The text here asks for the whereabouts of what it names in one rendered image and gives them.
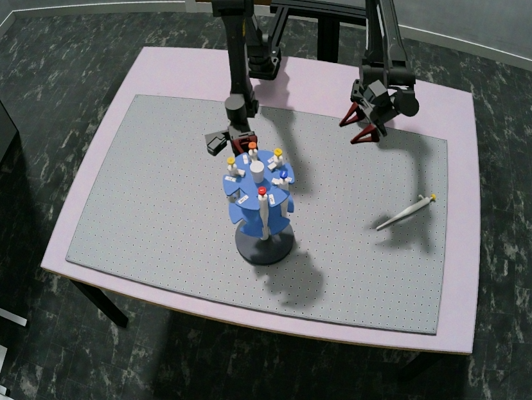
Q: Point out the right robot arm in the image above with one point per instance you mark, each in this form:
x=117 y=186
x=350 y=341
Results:
x=256 y=58

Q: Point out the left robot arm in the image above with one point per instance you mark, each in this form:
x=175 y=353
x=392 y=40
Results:
x=382 y=25

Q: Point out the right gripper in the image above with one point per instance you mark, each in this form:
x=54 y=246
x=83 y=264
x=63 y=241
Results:
x=240 y=142

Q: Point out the white pipette with blue button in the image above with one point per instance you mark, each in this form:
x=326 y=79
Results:
x=283 y=184

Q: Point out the grey rectangular mat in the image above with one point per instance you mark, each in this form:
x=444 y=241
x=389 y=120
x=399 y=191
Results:
x=157 y=214

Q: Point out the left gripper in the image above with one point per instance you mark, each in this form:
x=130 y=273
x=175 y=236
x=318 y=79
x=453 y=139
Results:
x=371 y=117

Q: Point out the blue carousel stand with black round base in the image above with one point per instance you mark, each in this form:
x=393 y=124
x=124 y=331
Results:
x=263 y=251

